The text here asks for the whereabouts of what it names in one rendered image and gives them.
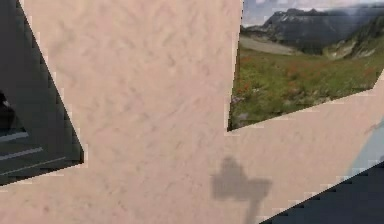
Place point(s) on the dark window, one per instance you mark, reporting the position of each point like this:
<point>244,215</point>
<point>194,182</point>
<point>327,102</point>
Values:
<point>30,116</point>

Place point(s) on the mountain landscape window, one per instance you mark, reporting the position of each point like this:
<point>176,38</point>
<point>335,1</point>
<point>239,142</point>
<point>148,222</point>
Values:
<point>300,66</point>

